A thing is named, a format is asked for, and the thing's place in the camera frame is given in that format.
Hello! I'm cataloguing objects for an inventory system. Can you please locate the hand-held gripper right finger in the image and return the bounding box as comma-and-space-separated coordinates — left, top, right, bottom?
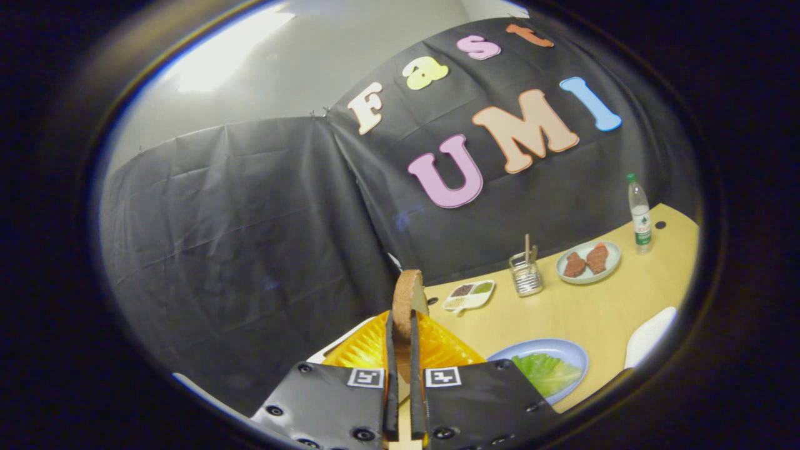
409, 309, 560, 450

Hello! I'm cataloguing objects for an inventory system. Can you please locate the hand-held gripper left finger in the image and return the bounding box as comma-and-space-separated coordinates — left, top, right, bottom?
250, 309, 401, 450

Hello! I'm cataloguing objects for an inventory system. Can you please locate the brown bread slice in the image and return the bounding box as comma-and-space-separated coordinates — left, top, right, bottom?
392, 269, 430, 383

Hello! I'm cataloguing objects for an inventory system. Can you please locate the green lettuce leaf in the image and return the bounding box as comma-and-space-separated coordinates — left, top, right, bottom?
511, 353, 583, 398

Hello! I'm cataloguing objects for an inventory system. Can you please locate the white toaster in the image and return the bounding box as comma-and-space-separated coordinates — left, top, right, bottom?
306, 316, 376, 364

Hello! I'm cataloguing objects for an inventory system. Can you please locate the white condiment tray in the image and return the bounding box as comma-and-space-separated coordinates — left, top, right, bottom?
442, 279, 496, 312

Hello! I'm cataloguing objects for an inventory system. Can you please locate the light blue plate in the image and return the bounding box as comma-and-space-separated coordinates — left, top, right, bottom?
486, 338, 589, 406

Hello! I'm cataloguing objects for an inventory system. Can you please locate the metal mesh holder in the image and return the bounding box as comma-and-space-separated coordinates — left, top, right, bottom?
508, 250, 544, 297

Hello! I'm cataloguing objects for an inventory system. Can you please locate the black backdrop cloth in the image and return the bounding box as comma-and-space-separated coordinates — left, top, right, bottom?
97, 17, 701, 413

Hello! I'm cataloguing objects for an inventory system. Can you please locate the pale green plate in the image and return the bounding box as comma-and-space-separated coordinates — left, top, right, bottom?
556, 241, 622, 285

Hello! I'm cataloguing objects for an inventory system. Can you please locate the white rounded plate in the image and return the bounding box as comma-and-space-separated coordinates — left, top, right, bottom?
624, 306, 678, 369

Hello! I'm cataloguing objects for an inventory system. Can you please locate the clear plastic water bottle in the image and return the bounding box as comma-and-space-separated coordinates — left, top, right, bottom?
627, 173, 653, 254

